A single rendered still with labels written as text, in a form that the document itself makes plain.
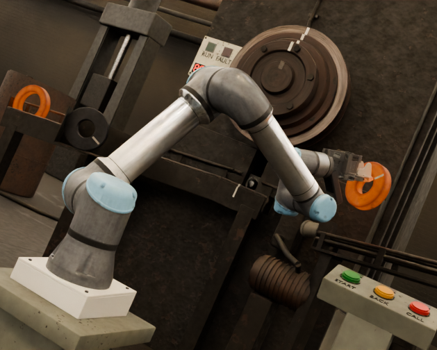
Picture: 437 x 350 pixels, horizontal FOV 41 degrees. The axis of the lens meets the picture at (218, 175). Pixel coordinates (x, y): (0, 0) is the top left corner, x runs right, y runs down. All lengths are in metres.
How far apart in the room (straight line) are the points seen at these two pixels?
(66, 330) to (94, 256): 0.19
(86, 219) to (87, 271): 0.11
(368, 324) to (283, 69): 1.11
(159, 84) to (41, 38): 2.71
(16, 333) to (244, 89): 0.75
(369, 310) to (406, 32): 1.34
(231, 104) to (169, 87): 8.21
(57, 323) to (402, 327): 0.68
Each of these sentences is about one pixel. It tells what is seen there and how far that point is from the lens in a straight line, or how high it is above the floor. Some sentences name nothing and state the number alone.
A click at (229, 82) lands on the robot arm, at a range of 1.42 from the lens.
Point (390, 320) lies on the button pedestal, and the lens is 1.26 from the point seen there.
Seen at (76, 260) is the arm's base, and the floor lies 0.40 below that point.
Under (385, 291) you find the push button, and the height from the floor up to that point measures 0.61.
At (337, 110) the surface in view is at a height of 1.09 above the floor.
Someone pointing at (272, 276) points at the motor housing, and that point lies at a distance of 1.90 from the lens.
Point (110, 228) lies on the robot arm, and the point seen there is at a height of 0.49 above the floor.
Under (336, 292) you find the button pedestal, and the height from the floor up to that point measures 0.56.
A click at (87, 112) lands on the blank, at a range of 2.14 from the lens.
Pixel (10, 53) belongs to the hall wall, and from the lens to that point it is 11.76.
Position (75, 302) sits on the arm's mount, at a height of 0.33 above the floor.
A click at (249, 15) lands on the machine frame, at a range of 2.53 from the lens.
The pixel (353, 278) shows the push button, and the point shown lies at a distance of 1.29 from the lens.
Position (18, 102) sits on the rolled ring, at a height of 0.66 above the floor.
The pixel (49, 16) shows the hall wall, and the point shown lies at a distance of 11.50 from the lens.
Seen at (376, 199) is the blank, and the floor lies 0.83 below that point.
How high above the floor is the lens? 0.65
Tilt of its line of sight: 2 degrees up
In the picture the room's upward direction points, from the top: 24 degrees clockwise
